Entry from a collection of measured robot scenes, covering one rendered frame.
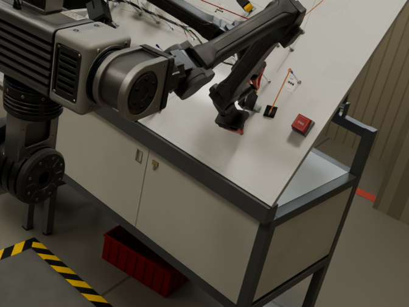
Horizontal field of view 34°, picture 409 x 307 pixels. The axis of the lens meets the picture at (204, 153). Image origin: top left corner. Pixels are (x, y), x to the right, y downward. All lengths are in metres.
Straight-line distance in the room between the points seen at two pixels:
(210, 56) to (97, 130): 1.30
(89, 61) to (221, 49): 0.36
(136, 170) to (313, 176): 0.69
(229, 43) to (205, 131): 0.84
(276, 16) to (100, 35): 0.48
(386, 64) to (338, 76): 2.35
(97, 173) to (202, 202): 0.59
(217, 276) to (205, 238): 0.15
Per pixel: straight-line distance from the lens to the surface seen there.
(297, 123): 2.19
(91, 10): 2.67
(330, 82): 2.26
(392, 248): 3.87
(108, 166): 2.76
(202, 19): 2.08
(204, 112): 2.38
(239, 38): 1.57
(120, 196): 2.75
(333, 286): 3.41
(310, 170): 2.61
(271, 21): 1.63
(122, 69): 1.30
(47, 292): 2.99
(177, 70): 1.40
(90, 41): 1.32
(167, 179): 2.51
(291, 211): 2.32
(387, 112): 4.67
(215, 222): 2.40
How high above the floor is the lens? 1.99
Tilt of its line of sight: 28 degrees down
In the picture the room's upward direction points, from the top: 13 degrees clockwise
